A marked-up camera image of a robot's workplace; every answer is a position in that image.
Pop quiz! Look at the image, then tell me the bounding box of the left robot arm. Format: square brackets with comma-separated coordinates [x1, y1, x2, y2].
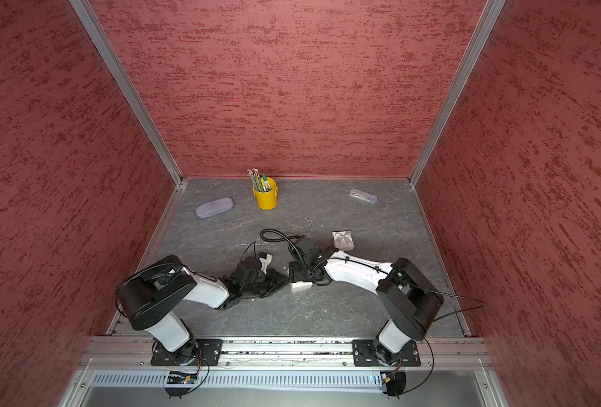
[115, 253, 290, 366]

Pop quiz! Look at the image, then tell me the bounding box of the purple glasses case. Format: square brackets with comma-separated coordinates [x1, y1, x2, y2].
[195, 197, 234, 219]

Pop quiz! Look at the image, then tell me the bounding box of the clear plastic case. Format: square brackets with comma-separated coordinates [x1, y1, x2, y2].
[349, 188, 379, 205]

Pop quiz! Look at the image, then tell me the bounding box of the small pink gift box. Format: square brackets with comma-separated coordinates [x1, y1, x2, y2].
[290, 282, 313, 293]

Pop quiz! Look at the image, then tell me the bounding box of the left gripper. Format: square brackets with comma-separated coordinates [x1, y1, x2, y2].
[242, 269, 289, 298]

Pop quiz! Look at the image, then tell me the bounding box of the white perforated cable duct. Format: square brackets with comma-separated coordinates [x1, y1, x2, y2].
[90, 370, 383, 393]

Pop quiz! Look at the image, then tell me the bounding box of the pencils and markers bunch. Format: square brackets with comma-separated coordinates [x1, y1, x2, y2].
[247, 169, 272, 193]

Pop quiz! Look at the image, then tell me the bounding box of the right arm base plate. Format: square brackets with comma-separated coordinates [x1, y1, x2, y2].
[351, 339, 421, 367]

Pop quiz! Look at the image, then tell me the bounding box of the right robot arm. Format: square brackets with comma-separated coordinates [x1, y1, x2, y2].
[288, 235, 444, 366]

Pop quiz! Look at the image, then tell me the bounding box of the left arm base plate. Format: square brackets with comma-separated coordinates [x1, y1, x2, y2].
[151, 338, 224, 367]

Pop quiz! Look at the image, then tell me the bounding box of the aluminium front rail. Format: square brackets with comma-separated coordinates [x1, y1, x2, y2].
[78, 336, 494, 371]

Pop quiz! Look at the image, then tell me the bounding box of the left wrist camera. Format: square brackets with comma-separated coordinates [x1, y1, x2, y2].
[258, 252, 273, 275]

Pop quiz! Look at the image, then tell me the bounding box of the yellow pencil cup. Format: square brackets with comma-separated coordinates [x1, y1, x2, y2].
[252, 177, 278, 210]

